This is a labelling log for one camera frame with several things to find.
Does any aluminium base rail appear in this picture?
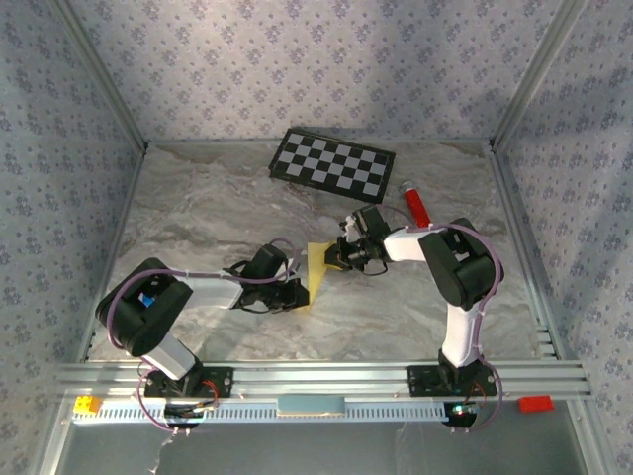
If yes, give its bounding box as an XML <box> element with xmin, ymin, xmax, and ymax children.
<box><xmin>53</xmin><ymin>360</ymin><xmax>592</xmax><ymax>401</ymax></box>

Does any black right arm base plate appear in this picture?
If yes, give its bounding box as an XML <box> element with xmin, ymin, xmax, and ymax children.
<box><xmin>406</xmin><ymin>364</ymin><xmax>498</xmax><ymax>398</ymax></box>

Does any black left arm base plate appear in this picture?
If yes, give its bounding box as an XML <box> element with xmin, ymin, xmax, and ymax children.
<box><xmin>142</xmin><ymin>366</ymin><xmax>234</xmax><ymax>400</ymax></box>

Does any white slotted cable duct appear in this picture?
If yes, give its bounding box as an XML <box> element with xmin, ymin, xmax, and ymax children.
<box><xmin>71</xmin><ymin>397</ymin><xmax>489</xmax><ymax>426</ymax></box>

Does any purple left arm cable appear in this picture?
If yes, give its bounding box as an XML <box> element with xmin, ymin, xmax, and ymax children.
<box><xmin>106</xmin><ymin>237</ymin><xmax>303</xmax><ymax>436</ymax></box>

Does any thin black left gripper cable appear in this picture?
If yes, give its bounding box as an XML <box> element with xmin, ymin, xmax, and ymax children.
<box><xmin>222</xmin><ymin>261</ymin><xmax>279</xmax><ymax>316</ymax></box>

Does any red tube with silver cap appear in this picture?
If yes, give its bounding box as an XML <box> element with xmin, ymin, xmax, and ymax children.
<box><xmin>399</xmin><ymin>181</ymin><xmax>432</xmax><ymax>229</ymax></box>

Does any aluminium back rail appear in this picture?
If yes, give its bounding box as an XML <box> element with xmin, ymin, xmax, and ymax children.
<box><xmin>145</xmin><ymin>137</ymin><xmax>496</xmax><ymax>148</ymax></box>

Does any red toy brick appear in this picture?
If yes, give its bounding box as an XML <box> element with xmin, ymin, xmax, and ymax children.
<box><xmin>517</xmin><ymin>394</ymin><xmax>555</xmax><ymax>414</ymax></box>

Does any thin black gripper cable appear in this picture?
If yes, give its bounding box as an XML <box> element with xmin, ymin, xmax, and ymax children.
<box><xmin>222</xmin><ymin>261</ymin><xmax>279</xmax><ymax>316</ymax></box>
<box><xmin>345</xmin><ymin>256</ymin><xmax>390</xmax><ymax>278</ymax></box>

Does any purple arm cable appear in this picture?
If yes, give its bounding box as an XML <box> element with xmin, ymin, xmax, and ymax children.
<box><xmin>380</xmin><ymin>204</ymin><xmax>505</xmax><ymax>434</ymax></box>
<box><xmin>106</xmin><ymin>237</ymin><xmax>303</xmax><ymax>436</ymax></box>

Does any black electronics board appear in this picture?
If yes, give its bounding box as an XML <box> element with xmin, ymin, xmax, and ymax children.
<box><xmin>441</xmin><ymin>400</ymin><xmax>485</xmax><ymax>430</ymax></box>
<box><xmin>162</xmin><ymin>403</ymin><xmax>222</xmax><ymax>430</ymax></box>

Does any yellow toy brick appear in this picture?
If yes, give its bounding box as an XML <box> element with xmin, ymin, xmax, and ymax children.
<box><xmin>72</xmin><ymin>395</ymin><xmax>103</xmax><ymax>416</ymax></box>

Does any thin black right gripper cable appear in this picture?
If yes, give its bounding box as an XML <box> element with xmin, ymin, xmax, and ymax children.
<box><xmin>345</xmin><ymin>256</ymin><xmax>390</xmax><ymax>278</ymax></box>

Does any aluminium frame post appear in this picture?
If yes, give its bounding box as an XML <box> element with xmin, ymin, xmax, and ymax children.
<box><xmin>489</xmin><ymin>0</ymin><xmax>589</xmax><ymax>149</ymax></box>
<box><xmin>48</xmin><ymin>0</ymin><xmax>149</xmax><ymax>152</ymax></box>

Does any black and white checkerboard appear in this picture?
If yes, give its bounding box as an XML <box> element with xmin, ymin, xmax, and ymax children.
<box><xmin>268</xmin><ymin>127</ymin><xmax>397</xmax><ymax>207</ymax></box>

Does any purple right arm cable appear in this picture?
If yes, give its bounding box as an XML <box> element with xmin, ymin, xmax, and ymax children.
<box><xmin>380</xmin><ymin>204</ymin><xmax>505</xmax><ymax>434</ymax></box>

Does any aluminium side rail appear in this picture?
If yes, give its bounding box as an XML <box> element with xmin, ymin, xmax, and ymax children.
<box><xmin>487</xmin><ymin>142</ymin><xmax>569</xmax><ymax>361</ymax></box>
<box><xmin>73</xmin><ymin>147</ymin><xmax>148</xmax><ymax>365</ymax></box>

